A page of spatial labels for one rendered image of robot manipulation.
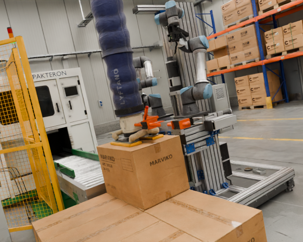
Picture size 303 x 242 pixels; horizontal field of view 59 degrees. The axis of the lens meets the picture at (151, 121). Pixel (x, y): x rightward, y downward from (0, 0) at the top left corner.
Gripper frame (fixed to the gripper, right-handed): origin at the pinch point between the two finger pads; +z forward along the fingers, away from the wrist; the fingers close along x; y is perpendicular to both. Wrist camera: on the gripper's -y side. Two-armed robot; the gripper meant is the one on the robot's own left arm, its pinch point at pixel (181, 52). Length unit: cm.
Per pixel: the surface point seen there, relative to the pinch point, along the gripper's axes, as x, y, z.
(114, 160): -30, 56, 67
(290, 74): -385, -802, 54
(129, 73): -19.1, 34.6, 7.4
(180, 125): 34, 40, 45
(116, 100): -27, 45, 25
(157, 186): -1, 42, 86
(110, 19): -19, 40, -31
